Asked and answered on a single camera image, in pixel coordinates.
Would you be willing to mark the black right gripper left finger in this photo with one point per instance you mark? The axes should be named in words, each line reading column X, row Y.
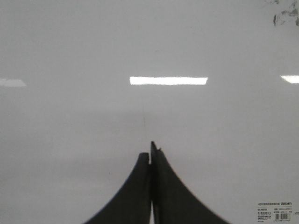
column 132, row 203

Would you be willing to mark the white product label sticker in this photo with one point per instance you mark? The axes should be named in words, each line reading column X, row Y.
column 279, row 212

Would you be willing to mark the white whiteboard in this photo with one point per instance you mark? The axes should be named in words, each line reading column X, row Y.
column 87, row 85

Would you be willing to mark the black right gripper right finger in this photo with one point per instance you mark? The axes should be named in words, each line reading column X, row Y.
column 173, row 202

